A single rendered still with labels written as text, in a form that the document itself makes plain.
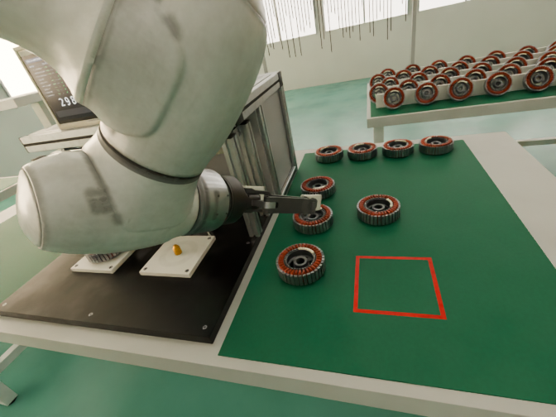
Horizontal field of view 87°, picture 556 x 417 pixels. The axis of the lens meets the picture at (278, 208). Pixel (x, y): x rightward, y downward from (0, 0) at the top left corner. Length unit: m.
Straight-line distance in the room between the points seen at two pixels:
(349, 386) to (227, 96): 0.46
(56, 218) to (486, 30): 7.15
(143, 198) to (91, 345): 0.54
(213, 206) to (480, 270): 0.55
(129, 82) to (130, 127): 0.03
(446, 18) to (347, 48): 1.77
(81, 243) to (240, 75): 0.20
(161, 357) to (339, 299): 0.37
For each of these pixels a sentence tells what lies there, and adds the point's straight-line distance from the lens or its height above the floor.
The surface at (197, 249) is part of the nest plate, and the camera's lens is 0.82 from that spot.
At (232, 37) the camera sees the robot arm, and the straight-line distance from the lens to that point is 0.24.
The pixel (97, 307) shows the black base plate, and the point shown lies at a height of 0.77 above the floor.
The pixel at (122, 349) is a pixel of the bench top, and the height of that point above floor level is 0.75.
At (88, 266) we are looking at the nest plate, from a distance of 0.98.
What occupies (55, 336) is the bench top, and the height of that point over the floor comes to 0.75.
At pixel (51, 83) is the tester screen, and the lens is 0.99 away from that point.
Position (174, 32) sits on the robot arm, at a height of 1.25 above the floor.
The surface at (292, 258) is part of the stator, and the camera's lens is 0.71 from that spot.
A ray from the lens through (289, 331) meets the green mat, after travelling 0.60.
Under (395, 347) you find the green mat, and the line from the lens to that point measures 0.58.
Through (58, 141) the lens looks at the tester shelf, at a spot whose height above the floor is 1.09.
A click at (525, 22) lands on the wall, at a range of 7.41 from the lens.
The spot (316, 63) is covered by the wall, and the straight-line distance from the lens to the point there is 7.03.
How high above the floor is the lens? 1.24
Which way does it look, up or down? 31 degrees down
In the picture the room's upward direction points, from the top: 13 degrees counter-clockwise
